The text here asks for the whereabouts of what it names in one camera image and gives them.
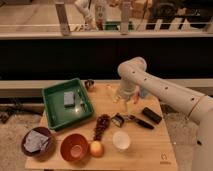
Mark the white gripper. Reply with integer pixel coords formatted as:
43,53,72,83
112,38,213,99
115,88,138,103

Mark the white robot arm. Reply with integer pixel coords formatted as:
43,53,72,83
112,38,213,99
117,57,213,171

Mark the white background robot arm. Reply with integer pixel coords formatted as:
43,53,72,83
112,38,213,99
74,0,106,30

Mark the small black metal clip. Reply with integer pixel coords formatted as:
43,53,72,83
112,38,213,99
111,113,124,127

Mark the dark red grape bunch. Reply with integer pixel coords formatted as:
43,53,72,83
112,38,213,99
93,114,110,141

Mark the white cup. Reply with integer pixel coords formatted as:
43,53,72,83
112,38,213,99
112,131,131,151

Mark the grey sponge block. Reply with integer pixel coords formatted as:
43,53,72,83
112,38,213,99
64,91,75,107

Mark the green plastic tray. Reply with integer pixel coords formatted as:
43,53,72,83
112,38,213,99
42,78,94,131

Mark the yellow orange fruit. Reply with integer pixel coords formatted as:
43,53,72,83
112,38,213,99
90,141,104,157

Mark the orange bowl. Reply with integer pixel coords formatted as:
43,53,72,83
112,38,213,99
60,134,89,163

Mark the dark brown bowl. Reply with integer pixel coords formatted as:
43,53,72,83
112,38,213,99
21,127,54,157

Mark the crumpled grey cloth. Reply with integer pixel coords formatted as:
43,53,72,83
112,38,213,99
24,130,49,153

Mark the black handled brush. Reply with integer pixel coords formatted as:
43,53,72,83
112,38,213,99
125,115,154,130

